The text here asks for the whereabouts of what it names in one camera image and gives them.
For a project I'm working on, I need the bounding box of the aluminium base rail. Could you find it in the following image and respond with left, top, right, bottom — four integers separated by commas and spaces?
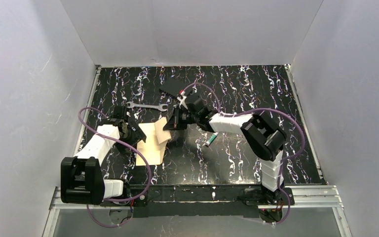
43, 185, 351, 237

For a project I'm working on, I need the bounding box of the green glue stick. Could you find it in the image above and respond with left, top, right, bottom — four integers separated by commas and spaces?
203, 132, 219, 147

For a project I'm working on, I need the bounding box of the cream paper letter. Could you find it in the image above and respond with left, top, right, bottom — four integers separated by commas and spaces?
154, 117, 172, 144

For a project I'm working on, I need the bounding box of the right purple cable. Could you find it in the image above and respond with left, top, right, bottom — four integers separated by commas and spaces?
181, 81, 306, 226

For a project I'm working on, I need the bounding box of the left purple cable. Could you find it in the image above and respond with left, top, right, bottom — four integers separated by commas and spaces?
77, 106, 153, 228

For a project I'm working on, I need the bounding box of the black ribbed block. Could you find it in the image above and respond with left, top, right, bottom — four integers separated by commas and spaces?
159, 78, 187, 98

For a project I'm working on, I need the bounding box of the silver open-end wrench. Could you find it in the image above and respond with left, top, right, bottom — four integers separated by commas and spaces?
126, 101, 168, 112

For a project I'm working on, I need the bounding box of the purple cable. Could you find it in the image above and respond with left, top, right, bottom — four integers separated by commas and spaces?
77, 106, 153, 228
181, 81, 306, 226

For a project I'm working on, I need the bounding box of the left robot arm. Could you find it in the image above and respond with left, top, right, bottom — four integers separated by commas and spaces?
60, 106, 150, 205

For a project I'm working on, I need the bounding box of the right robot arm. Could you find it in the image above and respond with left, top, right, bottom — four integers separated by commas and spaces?
163, 95, 287, 204

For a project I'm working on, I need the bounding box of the cream paper envelope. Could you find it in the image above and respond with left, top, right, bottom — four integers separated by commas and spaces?
137, 122, 168, 165

